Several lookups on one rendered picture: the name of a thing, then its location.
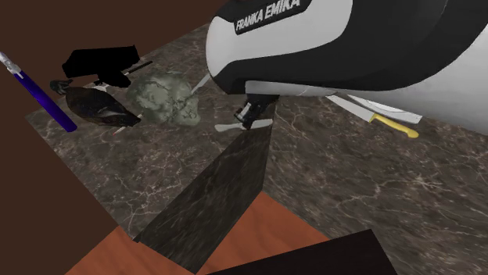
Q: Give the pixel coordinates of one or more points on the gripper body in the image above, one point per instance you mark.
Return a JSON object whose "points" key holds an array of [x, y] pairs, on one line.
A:
{"points": [[258, 103]]}

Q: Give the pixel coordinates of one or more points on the dark duck figure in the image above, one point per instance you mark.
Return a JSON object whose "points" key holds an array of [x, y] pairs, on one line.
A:
{"points": [[95, 106]]}

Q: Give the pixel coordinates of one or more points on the black blocky object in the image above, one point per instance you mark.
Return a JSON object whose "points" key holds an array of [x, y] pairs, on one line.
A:
{"points": [[99, 63]]}

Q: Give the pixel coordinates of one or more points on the thin grey blade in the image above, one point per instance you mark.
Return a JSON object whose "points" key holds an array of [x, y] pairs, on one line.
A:
{"points": [[201, 83]]}

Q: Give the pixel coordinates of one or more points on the red-tipped white pencil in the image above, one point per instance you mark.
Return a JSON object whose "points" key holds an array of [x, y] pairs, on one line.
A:
{"points": [[121, 130]]}

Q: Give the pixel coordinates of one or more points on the thin black and white stick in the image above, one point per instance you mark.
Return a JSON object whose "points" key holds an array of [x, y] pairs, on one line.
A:
{"points": [[138, 67]]}

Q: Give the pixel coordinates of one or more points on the grey-green skull figure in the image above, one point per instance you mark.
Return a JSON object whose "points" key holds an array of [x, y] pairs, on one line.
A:
{"points": [[164, 97]]}

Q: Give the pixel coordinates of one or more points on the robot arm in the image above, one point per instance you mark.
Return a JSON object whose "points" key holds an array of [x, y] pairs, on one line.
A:
{"points": [[289, 36]]}

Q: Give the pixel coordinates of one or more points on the blue pen with white tip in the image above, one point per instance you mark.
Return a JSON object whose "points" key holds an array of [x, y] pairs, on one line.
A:
{"points": [[42, 95]]}

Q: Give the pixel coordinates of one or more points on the white flat utensil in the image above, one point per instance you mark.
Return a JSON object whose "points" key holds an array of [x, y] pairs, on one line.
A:
{"points": [[227, 127]]}

